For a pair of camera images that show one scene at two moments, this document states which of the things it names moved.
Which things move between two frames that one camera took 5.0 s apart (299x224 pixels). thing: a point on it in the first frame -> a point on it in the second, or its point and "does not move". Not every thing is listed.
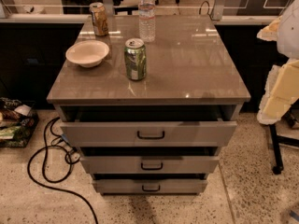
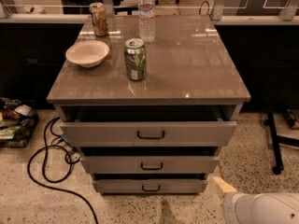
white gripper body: x=289 y=35 -> x=234 y=205
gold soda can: x=99 y=19 does not move
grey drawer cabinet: x=150 y=118 does not move
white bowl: x=87 y=53 does not move
